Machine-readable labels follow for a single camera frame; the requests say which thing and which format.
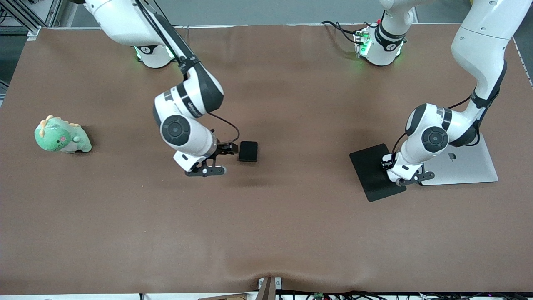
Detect black mouse pad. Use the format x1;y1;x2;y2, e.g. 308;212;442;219
349;143;407;203

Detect small black phone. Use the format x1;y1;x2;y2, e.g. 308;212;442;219
239;141;259;163

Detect green dinosaur plush toy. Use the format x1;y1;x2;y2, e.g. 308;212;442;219
34;115;92;154

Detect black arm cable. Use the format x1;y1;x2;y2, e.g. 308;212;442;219
391;60;508;167
133;0;241;145

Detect black left base cables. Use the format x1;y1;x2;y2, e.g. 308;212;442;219
321;20;369;45

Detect brown table cloth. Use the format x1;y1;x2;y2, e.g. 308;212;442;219
0;23;533;296

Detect aluminium frame profile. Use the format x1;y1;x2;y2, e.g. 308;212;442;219
0;0;63;41

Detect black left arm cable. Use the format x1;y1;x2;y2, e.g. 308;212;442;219
391;60;508;167

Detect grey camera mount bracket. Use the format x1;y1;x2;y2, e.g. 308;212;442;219
257;276;283;300

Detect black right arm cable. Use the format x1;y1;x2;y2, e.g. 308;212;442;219
133;0;241;145

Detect silver closed laptop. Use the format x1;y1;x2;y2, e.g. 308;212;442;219
421;133;499;186

